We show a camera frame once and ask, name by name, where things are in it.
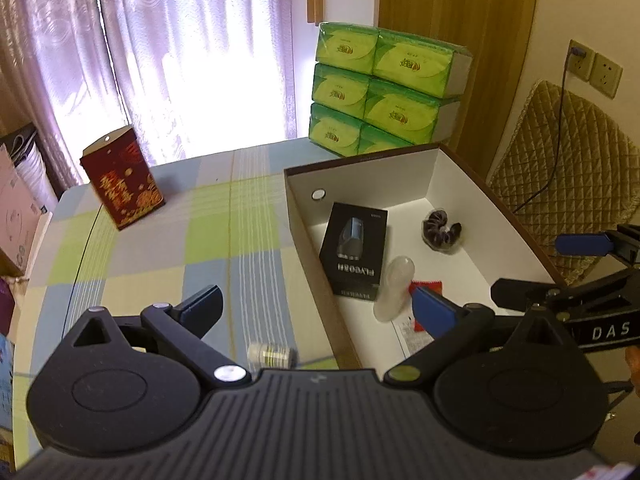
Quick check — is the dark hair scrunchie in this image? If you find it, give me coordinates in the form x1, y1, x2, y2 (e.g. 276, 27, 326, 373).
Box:
421, 208, 463, 252

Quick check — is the empty wall socket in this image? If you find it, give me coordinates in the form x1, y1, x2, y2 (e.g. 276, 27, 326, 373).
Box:
587, 52, 624, 100

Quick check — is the black shaver box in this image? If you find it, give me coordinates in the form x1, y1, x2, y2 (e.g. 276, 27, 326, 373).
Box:
319, 202, 389, 302

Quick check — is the sheer purple curtain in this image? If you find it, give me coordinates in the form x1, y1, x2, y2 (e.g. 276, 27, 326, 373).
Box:
95, 0, 313, 166

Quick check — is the brown storage box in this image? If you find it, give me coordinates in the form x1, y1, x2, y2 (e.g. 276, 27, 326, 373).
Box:
283, 142, 573, 371

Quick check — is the red gift box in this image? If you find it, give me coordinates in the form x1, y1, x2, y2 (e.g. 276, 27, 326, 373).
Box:
79, 125, 166, 231

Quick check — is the blue printed box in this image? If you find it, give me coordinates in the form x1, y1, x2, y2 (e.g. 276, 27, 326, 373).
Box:
0, 332, 15, 431

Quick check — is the red snack packet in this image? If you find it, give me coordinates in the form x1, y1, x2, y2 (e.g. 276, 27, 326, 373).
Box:
407, 280, 443, 333

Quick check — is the stack of green tissue packs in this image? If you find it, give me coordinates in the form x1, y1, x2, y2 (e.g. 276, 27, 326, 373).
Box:
307, 21, 473, 157

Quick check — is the quilted tan chair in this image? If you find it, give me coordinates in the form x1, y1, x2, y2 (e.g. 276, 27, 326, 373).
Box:
485, 80, 640, 286

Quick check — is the person's right hand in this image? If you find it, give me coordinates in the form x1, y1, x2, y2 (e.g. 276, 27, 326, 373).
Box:
625, 347, 640, 391

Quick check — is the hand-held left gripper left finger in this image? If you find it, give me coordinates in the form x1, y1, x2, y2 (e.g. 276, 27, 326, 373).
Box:
60, 284, 252, 388

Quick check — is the white pill bottle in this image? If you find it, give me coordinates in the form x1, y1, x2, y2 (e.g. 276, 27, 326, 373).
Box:
247, 341, 298, 371

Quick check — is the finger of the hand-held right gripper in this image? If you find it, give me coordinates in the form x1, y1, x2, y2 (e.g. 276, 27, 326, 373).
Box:
556, 224, 640, 265
491, 266, 640, 321

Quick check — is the wall socket with plug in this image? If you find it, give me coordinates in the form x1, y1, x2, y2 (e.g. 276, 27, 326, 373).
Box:
567, 39, 596, 81

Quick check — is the grey charging cable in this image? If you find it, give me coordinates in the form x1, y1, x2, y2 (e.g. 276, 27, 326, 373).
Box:
512, 45, 587, 213

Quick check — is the checked tablecloth desktop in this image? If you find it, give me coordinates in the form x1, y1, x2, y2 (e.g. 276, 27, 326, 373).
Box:
11, 137, 363, 461

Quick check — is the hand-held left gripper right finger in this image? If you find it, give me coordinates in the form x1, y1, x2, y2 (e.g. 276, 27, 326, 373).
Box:
382, 284, 576, 391

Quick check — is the white paper bag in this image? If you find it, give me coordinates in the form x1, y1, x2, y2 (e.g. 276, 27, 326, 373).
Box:
0, 122, 60, 211

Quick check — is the translucent plastic cup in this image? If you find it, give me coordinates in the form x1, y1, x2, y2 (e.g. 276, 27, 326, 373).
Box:
374, 256, 416, 322

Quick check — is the wooden door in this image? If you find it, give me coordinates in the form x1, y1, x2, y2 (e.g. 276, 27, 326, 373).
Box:
377, 0, 541, 181

